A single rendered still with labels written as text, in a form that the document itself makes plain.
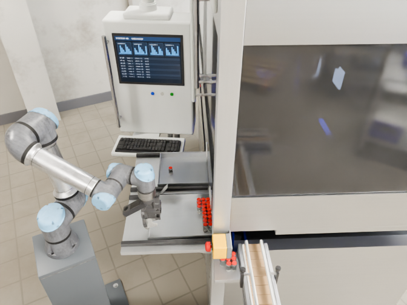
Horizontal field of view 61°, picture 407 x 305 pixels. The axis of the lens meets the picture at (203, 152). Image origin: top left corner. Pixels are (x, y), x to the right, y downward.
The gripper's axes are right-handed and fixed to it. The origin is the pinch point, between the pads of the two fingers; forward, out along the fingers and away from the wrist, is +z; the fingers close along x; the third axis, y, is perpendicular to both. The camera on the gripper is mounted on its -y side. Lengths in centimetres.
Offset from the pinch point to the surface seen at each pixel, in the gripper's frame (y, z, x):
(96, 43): -80, 20, 278
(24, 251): -102, 93, 57
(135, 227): -5.6, 3.4, 2.5
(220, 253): 31.7, -8.5, -21.6
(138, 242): -2.9, 1.4, -7.7
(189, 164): 20, 3, 47
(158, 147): 1, 8, 70
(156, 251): 5.1, 3.4, -11.0
